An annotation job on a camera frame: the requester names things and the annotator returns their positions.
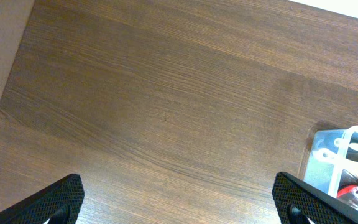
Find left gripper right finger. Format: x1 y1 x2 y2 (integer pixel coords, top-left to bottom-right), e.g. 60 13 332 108
272 172 358 224

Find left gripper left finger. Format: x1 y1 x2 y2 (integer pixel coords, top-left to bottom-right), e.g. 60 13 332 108
0 174 85 224

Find orange scraper wooden handle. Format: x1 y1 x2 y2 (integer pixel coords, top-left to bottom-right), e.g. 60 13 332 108
313 148 358 178

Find small red-handled cutters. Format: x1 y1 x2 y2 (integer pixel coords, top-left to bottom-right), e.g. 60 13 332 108
337 185 358 198

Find clear plastic container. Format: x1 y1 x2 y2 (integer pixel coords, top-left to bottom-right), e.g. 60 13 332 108
303 126 358 210

